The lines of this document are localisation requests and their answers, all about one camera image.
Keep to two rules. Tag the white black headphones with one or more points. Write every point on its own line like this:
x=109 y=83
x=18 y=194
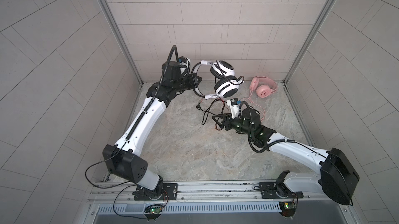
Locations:
x=228 y=83

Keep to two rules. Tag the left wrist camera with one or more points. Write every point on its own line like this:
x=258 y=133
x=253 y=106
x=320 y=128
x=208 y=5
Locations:
x=176 y=70

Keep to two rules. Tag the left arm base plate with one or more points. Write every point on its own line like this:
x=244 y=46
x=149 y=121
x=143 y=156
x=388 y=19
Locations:
x=167 y=192

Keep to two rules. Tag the ventilation grille strip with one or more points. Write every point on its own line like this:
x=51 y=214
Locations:
x=194 y=208

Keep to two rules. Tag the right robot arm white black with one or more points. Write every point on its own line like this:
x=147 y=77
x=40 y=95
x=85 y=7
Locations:
x=331 y=174

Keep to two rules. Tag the aluminium mounting rail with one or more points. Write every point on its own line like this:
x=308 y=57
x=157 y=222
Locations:
x=202 y=191

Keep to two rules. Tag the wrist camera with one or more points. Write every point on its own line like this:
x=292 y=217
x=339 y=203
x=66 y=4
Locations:
x=234 y=105
x=176 y=70

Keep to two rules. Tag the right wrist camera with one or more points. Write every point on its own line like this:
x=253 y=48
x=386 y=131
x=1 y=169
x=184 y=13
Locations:
x=234 y=105

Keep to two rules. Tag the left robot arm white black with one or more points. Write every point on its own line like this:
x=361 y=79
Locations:
x=123 y=159

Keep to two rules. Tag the right circuit board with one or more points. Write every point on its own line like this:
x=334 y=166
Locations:
x=288 y=209

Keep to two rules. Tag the left circuit board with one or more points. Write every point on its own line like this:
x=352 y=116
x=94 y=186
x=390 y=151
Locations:
x=153 y=209

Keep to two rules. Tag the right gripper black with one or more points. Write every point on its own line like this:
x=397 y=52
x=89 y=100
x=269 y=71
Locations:
x=227 y=120

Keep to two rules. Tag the circuit board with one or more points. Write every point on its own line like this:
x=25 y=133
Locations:
x=288 y=209
x=153 y=209

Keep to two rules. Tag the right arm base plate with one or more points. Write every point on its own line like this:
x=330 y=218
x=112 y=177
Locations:
x=273 y=190

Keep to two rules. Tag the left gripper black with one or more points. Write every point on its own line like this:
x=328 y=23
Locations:
x=192 y=85

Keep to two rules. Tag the pink headphones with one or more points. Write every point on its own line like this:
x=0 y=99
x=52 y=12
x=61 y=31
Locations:
x=263 y=86

